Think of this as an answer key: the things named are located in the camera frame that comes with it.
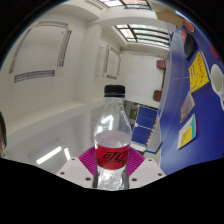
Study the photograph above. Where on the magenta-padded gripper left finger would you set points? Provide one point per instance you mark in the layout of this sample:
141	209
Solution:
75	170

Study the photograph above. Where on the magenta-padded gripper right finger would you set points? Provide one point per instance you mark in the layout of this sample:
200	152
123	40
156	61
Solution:
146	170

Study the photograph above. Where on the clear red-labelled drink bottle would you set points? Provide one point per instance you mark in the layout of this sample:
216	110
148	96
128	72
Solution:
112	146

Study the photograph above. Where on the ceiling lights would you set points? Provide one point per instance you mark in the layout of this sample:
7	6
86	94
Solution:
50	155

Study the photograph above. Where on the blue partition screens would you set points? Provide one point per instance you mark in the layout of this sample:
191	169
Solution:
144	125

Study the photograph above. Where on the blue and yellow book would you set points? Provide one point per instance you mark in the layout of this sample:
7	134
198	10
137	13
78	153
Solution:
187	131

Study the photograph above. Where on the brown armchair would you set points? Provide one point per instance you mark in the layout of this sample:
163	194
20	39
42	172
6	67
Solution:
161	63
157	96

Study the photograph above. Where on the grey booklet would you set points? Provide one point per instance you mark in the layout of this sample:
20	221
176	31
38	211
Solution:
187	106

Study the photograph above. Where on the white mug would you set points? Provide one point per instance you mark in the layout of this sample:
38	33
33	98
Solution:
218	81

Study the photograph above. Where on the black paddle case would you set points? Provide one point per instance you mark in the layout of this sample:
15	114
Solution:
189	46

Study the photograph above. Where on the flat round red coaster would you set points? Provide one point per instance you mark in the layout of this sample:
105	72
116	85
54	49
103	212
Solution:
214	52

